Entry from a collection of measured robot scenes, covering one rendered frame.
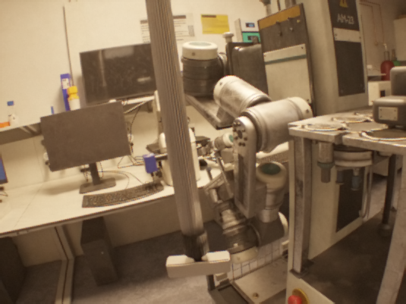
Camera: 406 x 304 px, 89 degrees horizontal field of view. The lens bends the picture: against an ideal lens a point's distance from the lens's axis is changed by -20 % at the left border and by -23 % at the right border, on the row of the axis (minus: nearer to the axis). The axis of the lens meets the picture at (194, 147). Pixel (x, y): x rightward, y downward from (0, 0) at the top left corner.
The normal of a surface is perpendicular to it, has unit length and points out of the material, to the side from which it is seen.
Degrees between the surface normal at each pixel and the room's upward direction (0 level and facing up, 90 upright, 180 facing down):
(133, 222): 90
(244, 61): 90
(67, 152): 86
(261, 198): 106
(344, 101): 90
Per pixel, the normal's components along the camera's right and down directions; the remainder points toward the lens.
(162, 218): 0.35, 0.16
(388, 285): -0.91, 0.22
